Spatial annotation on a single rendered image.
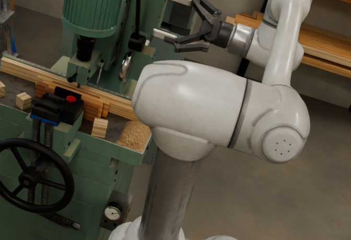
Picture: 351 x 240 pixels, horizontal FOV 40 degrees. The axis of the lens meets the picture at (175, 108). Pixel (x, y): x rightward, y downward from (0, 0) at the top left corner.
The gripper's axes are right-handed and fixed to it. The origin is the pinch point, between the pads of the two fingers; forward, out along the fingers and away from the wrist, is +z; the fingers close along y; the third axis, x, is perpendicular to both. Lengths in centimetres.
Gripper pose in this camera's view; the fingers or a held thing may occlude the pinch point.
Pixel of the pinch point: (164, 14)
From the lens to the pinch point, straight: 143.5
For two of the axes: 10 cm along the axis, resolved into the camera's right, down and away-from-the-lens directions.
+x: 0.9, -3.8, -9.2
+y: 3.2, -8.6, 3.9
